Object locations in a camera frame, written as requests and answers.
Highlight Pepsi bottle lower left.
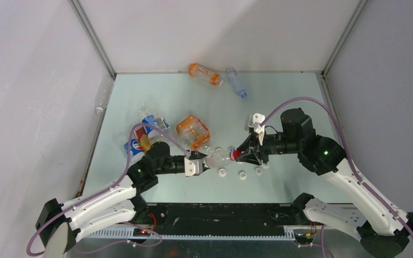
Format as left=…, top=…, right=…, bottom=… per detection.
left=124, top=138, right=144, bottom=160

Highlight white cap beside orange bottle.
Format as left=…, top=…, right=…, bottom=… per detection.
left=206, top=147, right=215, bottom=154

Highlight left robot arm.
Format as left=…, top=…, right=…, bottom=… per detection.
left=35, top=142, right=206, bottom=257

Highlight red yellow label tea bottle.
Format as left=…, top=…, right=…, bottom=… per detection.
left=133, top=125, right=158, bottom=153

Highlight white cap front middle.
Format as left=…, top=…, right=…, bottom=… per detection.
left=238, top=171, right=247, bottom=180

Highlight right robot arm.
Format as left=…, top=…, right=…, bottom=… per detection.
left=233, top=108, right=413, bottom=257

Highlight slim orange label bottle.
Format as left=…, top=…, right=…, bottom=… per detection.
left=188, top=63, right=224, bottom=86

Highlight large orange label bottle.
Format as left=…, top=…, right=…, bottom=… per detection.
left=176, top=115, right=211, bottom=151

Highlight Pepsi bottle blue label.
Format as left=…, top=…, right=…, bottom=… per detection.
left=140, top=107, right=160, bottom=139

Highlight Nongfu Spring red label bottle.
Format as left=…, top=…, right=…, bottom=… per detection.
left=204, top=150, right=236, bottom=168

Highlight clear bottle by wall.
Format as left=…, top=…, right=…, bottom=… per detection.
left=95, top=77, right=114, bottom=115

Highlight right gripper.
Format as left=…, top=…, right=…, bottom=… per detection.
left=234, top=128, right=299, bottom=164

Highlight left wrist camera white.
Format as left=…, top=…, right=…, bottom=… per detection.
left=184, top=157, right=204, bottom=177

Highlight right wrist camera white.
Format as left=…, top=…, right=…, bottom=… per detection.
left=244, top=113, right=266, bottom=146

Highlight white cap front right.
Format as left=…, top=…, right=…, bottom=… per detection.
left=254, top=167, right=263, bottom=175

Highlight clear bluish water bottle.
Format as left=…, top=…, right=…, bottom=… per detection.
left=225, top=68, right=247, bottom=99

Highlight red bottle cap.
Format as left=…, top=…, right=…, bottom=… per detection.
left=229, top=150, right=242, bottom=161

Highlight white cap front left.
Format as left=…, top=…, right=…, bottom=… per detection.
left=218, top=168, right=226, bottom=177

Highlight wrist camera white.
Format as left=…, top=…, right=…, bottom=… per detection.
left=244, top=113, right=266, bottom=146
left=184, top=157, right=204, bottom=177

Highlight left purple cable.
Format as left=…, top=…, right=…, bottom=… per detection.
left=26, top=123, right=193, bottom=257

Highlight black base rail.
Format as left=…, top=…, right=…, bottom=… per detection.
left=133, top=203, right=310, bottom=237

